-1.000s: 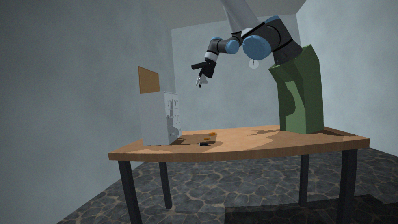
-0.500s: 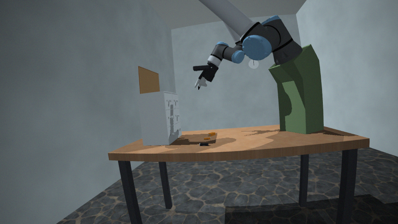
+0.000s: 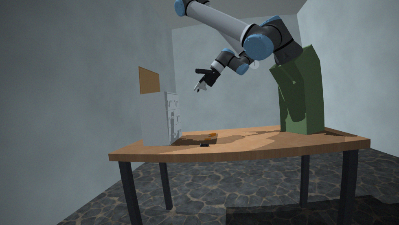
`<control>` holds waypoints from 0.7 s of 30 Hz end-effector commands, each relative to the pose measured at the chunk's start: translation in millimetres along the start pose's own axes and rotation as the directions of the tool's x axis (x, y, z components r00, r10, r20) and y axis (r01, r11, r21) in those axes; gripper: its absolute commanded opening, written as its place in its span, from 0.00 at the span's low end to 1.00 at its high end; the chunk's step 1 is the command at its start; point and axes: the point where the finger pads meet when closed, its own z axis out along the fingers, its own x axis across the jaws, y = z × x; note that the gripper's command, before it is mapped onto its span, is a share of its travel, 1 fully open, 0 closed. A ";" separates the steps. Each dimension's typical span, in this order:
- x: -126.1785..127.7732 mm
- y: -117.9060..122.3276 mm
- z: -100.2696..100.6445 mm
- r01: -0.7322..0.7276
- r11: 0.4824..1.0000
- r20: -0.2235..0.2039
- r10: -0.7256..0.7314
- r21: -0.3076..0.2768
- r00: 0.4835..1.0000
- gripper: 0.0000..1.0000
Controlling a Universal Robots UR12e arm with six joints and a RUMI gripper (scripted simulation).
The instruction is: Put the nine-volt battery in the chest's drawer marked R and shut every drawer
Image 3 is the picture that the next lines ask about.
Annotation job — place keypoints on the white chest of drawers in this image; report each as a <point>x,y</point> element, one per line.
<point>153,118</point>

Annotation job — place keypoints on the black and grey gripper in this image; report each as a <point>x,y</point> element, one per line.
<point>209,78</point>

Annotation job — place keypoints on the grey drawer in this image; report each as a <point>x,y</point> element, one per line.
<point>172,134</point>
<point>175,101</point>
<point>168,101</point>
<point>170,117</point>
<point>177,115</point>
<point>178,130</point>

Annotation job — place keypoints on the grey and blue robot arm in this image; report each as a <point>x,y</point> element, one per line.
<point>251,42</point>

